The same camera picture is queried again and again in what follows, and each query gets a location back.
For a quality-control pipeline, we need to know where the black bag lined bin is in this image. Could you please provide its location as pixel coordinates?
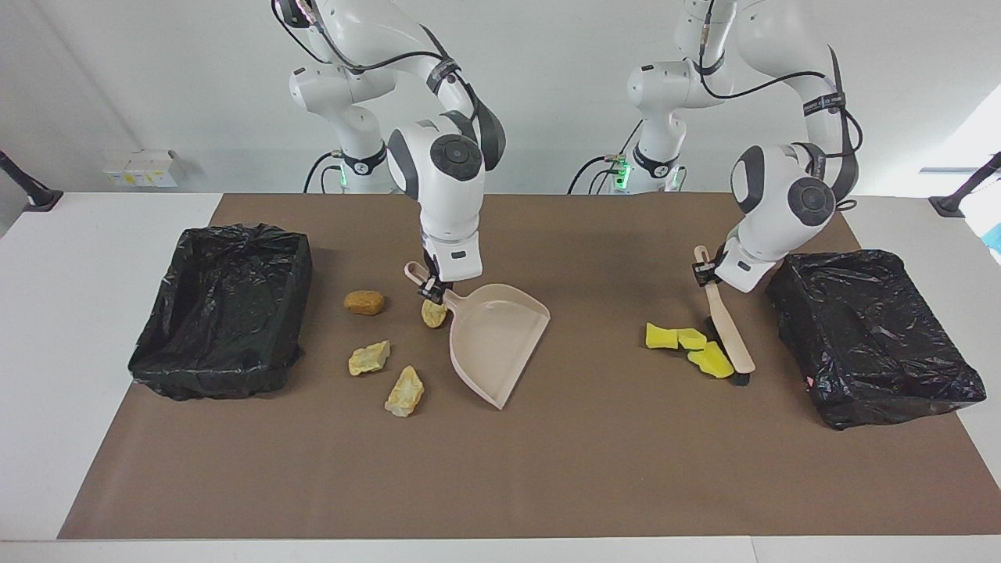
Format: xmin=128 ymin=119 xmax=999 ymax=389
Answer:
xmin=127 ymin=224 xmax=314 ymax=401
xmin=765 ymin=249 xmax=988 ymax=431

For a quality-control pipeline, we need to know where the brown table mat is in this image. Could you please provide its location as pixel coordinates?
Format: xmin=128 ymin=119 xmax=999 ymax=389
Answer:
xmin=57 ymin=193 xmax=1001 ymax=540

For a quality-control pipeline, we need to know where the beige plastic dustpan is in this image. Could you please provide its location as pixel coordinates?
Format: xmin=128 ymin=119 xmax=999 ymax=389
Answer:
xmin=404 ymin=261 xmax=551 ymax=411

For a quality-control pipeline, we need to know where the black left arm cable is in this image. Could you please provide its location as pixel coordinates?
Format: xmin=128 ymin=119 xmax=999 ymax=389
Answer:
xmin=698 ymin=0 xmax=864 ymax=212

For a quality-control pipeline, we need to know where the black right base cable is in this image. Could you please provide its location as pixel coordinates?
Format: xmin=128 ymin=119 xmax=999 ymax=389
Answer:
xmin=303 ymin=151 xmax=345 ymax=194

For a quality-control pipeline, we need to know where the orange brown foam chunk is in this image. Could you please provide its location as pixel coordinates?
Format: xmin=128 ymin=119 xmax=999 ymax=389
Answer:
xmin=343 ymin=290 xmax=386 ymax=317

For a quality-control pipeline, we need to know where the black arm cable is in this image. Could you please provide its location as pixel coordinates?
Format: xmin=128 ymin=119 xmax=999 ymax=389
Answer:
xmin=698 ymin=0 xmax=864 ymax=212
xmin=271 ymin=0 xmax=482 ymax=126

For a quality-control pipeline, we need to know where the black left base cable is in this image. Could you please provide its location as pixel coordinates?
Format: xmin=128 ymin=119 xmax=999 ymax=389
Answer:
xmin=569 ymin=155 xmax=626 ymax=195

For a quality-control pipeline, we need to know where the black base cable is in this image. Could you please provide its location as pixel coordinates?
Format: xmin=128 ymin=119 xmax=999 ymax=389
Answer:
xmin=569 ymin=155 xmax=626 ymax=195
xmin=303 ymin=151 xmax=345 ymax=194

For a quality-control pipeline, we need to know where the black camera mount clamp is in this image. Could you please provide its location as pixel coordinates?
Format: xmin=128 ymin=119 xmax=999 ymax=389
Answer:
xmin=929 ymin=151 xmax=1001 ymax=218
xmin=0 ymin=149 xmax=63 ymax=212

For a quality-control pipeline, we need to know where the white wall power box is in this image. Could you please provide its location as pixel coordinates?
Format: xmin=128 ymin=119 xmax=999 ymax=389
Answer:
xmin=102 ymin=149 xmax=186 ymax=188

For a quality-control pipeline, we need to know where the beige hand brush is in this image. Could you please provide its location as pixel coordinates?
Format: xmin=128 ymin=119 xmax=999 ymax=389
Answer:
xmin=693 ymin=245 xmax=757 ymax=388

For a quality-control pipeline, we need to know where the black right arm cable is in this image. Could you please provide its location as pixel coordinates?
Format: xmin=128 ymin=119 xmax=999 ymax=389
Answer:
xmin=271 ymin=0 xmax=482 ymax=126

